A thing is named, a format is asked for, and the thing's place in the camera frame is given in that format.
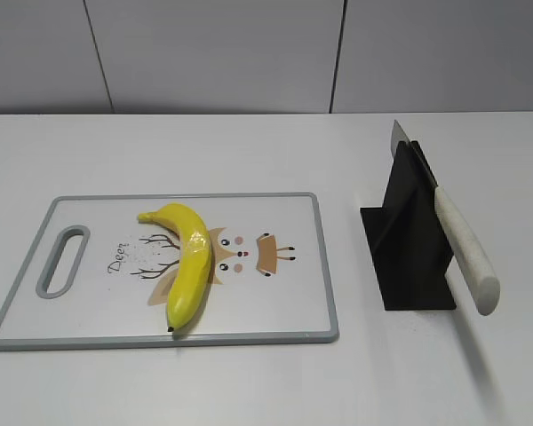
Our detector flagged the white-handled kitchen knife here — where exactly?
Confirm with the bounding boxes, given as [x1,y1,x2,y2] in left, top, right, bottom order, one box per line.
[390,120,500,316]

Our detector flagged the yellow plastic banana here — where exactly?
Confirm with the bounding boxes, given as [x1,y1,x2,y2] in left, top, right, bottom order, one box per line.
[137,203,213,333]

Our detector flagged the white grey-rimmed cutting board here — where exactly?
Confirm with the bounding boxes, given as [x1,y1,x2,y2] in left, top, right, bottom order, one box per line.
[0,192,338,351]

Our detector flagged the black knife stand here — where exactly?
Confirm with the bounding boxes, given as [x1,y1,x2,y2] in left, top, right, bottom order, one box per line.
[360,141,456,311]

